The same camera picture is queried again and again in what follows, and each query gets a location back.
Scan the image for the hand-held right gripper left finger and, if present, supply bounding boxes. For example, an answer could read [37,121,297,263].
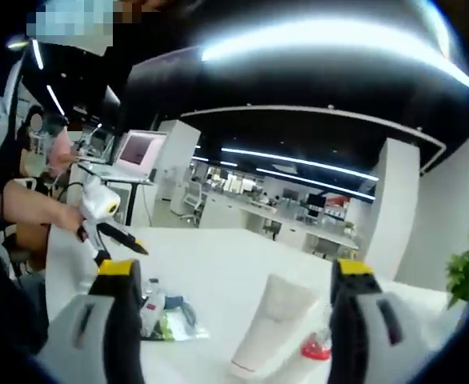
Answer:
[34,258,144,384]

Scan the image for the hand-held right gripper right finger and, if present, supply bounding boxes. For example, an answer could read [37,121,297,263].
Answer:
[329,258,436,384]

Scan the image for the skincare bottle red collar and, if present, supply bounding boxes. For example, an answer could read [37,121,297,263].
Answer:
[300,303,335,363]

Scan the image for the green skincare sachet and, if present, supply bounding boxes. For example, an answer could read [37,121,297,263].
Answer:
[154,310,210,342]

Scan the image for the white skincare tube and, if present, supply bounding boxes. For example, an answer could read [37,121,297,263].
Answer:
[230,274,319,379]

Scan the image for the person's left hand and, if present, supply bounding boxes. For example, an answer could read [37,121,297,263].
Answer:
[58,205,86,241]

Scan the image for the black-legged standing desk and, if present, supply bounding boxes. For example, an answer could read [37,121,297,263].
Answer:
[70,159,155,226]

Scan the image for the brown chair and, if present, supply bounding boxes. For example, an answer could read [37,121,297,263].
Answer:
[16,222,50,261]

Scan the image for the white mesh office chair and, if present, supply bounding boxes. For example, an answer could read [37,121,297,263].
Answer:
[182,182,203,221]

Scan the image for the person's dark clothed torso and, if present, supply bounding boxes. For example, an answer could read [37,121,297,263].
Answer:
[0,159,51,357]

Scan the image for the white office counter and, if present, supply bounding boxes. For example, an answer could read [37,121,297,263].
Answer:
[200,195,359,257]

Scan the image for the potted green plant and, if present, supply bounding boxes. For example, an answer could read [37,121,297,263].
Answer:
[444,223,469,311]

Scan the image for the long ceiling light strip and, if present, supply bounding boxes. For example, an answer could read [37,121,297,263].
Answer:
[200,23,469,97]

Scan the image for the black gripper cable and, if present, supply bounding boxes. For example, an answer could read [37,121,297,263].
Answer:
[56,167,99,201]

